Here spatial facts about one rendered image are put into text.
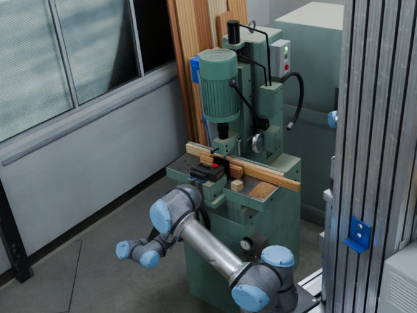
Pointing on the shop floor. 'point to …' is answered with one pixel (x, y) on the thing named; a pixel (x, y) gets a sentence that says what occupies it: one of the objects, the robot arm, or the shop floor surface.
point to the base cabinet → (198, 272)
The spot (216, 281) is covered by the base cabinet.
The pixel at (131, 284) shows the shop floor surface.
